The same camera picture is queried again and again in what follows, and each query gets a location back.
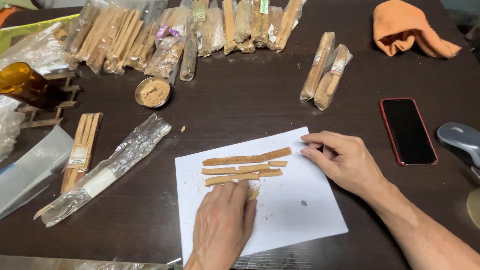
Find amber glass jar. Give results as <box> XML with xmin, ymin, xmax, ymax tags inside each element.
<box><xmin>0</xmin><ymin>62</ymin><xmax>58</xmax><ymax>110</ymax></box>

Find white paper sheet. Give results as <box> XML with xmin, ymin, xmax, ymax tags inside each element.
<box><xmin>175</xmin><ymin>127</ymin><xmax>349</xmax><ymax>266</ymax></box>

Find group of broken incense sticks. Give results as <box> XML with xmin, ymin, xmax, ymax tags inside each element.
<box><xmin>201</xmin><ymin>147</ymin><xmax>292</xmax><ymax>188</ymax></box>

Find red-edged black phone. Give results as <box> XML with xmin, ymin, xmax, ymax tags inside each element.
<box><xmin>379</xmin><ymin>97</ymin><xmax>439</xmax><ymax>167</ymax></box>

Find orange cloth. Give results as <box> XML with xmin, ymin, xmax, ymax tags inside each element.
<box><xmin>373</xmin><ymin>0</ymin><xmax>463</xmax><ymax>59</ymax></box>

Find row of incense stick packets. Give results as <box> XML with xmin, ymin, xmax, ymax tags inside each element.
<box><xmin>64</xmin><ymin>0</ymin><xmax>307</xmax><ymax>82</ymax></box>

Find clear-wrapped incense bundle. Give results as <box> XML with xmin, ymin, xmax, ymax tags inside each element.
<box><xmin>299</xmin><ymin>32</ymin><xmax>337</xmax><ymax>101</ymax></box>
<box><xmin>313</xmin><ymin>44</ymin><xmax>354</xmax><ymax>112</ymax></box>

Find wooden rack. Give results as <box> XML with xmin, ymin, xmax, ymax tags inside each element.
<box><xmin>16</xmin><ymin>70</ymin><xmax>82</xmax><ymax>130</ymax></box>

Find person's left hand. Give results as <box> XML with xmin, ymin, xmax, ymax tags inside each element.
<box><xmin>187</xmin><ymin>179</ymin><xmax>259</xmax><ymax>264</ymax></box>

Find crumpled clear plastic bag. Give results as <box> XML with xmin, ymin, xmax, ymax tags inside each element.
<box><xmin>0</xmin><ymin>22</ymin><xmax>80</xmax><ymax>76</ymax></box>

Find person's right hand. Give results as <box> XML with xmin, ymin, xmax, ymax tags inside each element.
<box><xmin>300</xmin><ymin>131</ymin><xmax>390</xmax><ymax>200</ymax></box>

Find empty clear plastic wrapper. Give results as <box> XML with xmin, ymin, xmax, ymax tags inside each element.
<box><xmin>33</xmin><ymin>113</ymin><xmax>172</xmax><ymax>228</ymax></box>

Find flat incense pack beige label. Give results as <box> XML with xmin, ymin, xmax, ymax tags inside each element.
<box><xmin>60</xmin><ymin>112</ymin><xmax>104</xmax><ymax>194</ymax></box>

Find translucent plastic folder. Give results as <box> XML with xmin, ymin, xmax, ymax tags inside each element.
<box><xmin>0</xmin><ymin>125</ymin><xmax>75</xmax><ymax>221</ymax></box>

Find gold round disc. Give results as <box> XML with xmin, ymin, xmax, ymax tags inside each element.
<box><xmin>466</xmin><ymin>187</ymin><xmax>480</xmax><ymax>230</ymax></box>

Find grey computer mouse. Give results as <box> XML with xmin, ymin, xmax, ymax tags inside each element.
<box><xmin>436</xmin><ymin>122</ymin><xmax>480</xmax><ymax>168</ymax></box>

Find small crumpled clear plastic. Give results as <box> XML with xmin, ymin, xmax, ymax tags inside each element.
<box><xmin>0</xmin><ymin>95</ymin><xmax>26</xmax><ymax>163</ymax></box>

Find metal bowl of brown powder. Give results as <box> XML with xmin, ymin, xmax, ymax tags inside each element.
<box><xmin>134</xmin><ymin>77</ymin><xmax>172</xmax><ymax>109</ymax></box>

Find yellow-green bag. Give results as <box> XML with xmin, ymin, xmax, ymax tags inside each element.
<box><xmin>0</xmin><ymin>14</ymin><xmax>81</xmax><ymax>55</ymax></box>

